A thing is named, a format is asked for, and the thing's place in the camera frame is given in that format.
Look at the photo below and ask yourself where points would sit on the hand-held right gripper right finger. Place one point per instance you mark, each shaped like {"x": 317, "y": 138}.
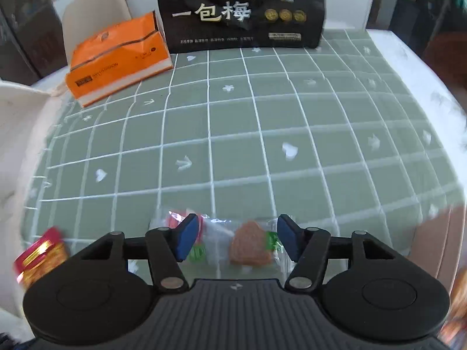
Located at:
{"x": 288, "y": 237}

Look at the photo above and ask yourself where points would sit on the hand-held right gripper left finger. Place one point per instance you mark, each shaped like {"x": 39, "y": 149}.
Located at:
{"x": 188, "y": 237}

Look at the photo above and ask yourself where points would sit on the clear packet with red print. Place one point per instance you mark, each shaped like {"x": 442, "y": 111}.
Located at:
{"x": 171, "y": 220}

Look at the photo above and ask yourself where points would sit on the clear packet with brown snack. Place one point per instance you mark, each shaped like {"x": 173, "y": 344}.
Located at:
{"x": 250, "y": 246}

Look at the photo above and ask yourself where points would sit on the pink cardboard gift box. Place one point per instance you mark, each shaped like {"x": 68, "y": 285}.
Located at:
{"x": 445, "y": 248}

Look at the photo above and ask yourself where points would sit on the green checked tablecloth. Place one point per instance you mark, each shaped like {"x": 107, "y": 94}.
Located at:
{"x": 255, "y": 135}

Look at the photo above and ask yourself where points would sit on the red snack packet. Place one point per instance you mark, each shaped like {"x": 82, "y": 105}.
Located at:
{"x": 40, "y": 259}

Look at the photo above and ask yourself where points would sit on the orange tissue pack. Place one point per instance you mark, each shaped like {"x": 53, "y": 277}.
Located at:
{"x": 116, "y": 62}

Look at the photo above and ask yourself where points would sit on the white dining chair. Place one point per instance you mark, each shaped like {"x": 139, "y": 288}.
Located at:
{"x": 18, "y": 135}
{"x": 95, "y": 18}

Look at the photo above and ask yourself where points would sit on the large black snack bag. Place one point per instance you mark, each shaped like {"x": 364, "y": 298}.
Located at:
{"x": 219, "y": 25}

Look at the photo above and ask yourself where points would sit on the black water dispenser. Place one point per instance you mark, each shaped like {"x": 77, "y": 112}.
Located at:
{"x": 405, "y": 14}

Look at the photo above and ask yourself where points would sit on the dark glass cabinet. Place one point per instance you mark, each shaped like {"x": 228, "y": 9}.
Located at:
{"x": 25, "y": 25}

